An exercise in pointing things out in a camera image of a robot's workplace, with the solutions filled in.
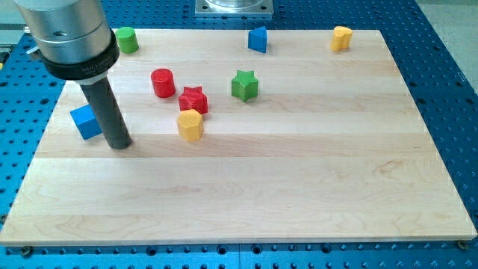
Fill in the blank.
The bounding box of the green star block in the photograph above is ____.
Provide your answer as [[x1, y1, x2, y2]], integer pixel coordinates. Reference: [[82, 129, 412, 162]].
[[231, 70, 258, 102]]

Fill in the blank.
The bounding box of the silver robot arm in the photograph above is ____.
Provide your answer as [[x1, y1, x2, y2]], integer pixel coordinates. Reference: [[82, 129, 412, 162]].
[[14, 0, 131, 149]]

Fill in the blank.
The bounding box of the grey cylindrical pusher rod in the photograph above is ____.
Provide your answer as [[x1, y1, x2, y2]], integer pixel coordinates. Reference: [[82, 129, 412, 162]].
[[80, 77, 132, 149]]

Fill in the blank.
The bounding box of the blue cube block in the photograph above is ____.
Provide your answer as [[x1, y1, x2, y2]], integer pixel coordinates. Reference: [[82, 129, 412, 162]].
[[70, 105, 102, 140]]

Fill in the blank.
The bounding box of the yellow hexagon block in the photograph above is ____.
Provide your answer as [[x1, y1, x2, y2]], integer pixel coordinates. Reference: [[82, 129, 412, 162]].
[[176, 109, 204, 142]]

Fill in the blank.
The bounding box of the wooden board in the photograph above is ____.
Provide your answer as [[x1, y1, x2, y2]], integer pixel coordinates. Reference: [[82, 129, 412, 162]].
[[1, 29, 477, 247]]

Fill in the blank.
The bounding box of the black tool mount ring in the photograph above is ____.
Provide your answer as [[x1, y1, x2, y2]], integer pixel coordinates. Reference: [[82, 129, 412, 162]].
[[26, 28, 120, 84]]

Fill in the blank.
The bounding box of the green cylinder block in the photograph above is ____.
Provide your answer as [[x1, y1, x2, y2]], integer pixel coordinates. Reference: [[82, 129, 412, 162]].
[[115, 27, 139, 54]]

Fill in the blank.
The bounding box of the red star block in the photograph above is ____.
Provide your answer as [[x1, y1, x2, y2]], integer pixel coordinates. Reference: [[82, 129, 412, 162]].
[[179, 86, 208, 114]]

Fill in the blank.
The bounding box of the red cylinder block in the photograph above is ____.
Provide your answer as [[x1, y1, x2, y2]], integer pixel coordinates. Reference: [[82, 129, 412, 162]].
[[150, 68, 176, 98]]

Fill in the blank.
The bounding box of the yellow heart block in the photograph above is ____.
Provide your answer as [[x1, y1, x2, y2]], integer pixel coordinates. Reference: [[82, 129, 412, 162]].
[[330, 26, 353, 52]]

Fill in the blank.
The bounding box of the blue triangle block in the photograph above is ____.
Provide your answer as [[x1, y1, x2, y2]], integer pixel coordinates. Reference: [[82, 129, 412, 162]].
[[247, 26, 267, 53]]

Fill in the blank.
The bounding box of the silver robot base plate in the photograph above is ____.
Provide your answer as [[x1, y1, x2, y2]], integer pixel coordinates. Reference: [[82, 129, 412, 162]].
[[195, 0, 274, 16]]

